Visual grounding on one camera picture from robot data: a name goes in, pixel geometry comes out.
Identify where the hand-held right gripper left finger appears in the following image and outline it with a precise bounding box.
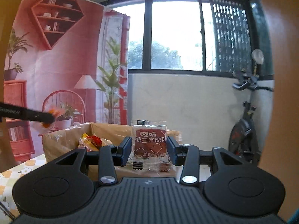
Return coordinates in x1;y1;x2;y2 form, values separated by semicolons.
50;136;132;185

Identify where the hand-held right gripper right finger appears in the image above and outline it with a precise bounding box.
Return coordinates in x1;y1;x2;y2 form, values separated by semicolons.
167;136;248;185

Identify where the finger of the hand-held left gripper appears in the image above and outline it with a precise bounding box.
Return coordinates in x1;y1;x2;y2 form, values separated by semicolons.
0;102;56;124

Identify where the clear packet with brown label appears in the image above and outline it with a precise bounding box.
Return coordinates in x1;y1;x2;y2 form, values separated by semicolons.
130;119;172;172

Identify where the plastic-lined cardboard box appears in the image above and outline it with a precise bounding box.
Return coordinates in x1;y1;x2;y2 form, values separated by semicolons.
42;122;212;185

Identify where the yellow and red snack packet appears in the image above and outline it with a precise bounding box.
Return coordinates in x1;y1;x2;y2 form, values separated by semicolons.
78;133;113;151

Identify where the printed room backdrop cloth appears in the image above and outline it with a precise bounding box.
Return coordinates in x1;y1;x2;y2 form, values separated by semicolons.
3;0;131;162

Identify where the black exercise bike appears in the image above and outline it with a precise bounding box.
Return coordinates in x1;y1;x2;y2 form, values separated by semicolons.
228;70;275;169

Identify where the white round bulb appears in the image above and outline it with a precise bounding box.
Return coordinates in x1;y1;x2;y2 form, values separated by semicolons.
252;49;265;65

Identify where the brown wooden board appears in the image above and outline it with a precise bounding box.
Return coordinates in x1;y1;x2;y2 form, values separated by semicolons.
253;0;299;223

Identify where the teal curtain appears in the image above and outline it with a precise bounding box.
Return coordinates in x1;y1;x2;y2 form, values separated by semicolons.
287;205;299;224

